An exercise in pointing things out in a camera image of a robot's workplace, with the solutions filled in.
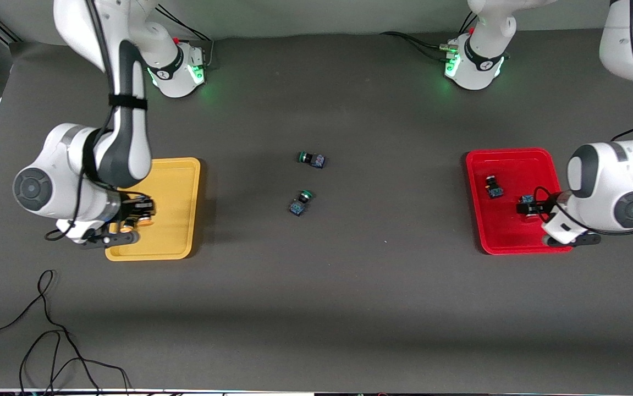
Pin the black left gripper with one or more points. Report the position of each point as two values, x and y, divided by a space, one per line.
546 208

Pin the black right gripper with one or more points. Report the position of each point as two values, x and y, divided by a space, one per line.
130 208

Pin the red mushroom push button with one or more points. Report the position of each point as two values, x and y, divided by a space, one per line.
527 199
495 192

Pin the orange mushroom push button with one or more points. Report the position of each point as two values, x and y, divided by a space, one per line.
146 221
127 225

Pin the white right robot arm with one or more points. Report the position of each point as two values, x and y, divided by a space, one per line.
63 165

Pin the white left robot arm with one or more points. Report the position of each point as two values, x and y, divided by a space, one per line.
602 181

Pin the yellow plastic tray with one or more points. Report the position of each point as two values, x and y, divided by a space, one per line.
176 209

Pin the red plastic tray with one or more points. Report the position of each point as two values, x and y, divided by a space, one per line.
517 165

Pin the green mushroom push button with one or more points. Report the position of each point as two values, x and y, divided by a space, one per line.
297 207
313 160

